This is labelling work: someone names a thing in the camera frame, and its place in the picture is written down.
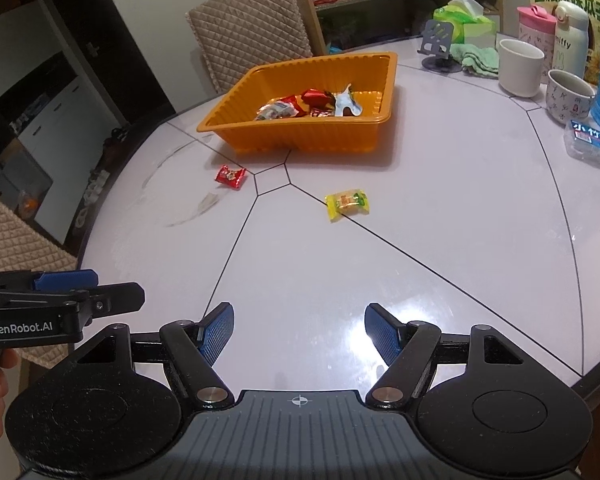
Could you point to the green tissue pack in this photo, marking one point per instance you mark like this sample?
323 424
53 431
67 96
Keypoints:
465 22

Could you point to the large red snack packet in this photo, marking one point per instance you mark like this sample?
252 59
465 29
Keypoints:
295 102

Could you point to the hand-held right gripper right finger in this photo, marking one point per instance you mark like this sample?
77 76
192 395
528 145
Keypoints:
382 332

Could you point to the white cup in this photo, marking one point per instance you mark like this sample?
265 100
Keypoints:
520 72

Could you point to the dark door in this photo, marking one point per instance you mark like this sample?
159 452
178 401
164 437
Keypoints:
120 60

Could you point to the grey snack packet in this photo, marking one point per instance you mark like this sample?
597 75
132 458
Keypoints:
272 111

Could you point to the patterned white mug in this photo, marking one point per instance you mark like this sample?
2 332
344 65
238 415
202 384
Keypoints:
567 102

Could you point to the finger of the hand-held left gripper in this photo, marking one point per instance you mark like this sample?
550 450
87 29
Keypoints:
65 280
115 296

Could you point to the yellow candy packet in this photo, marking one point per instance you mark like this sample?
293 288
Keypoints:
347 202

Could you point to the grey phone stand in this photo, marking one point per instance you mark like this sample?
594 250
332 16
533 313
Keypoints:
439 40

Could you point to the white cabinet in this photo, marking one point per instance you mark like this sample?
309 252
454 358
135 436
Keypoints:
55 125

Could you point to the orange plastic tray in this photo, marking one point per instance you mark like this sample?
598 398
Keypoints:
300 135

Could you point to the white thermos bottle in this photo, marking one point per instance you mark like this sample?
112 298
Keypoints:
570 40

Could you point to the pink bottle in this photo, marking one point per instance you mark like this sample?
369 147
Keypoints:
532 35

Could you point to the beige quilted chair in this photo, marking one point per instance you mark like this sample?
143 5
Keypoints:
250 30
15 240

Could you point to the green cloth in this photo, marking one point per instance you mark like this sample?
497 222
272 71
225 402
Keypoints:
477 60

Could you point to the small red candy packet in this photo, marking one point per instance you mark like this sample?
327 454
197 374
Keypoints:
230 176

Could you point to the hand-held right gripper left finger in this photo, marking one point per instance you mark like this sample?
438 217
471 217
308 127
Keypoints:
217 332

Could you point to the blue tissue packet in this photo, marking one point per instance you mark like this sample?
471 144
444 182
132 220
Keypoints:
592 145

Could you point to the silver foil packet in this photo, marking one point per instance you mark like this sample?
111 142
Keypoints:
347 102

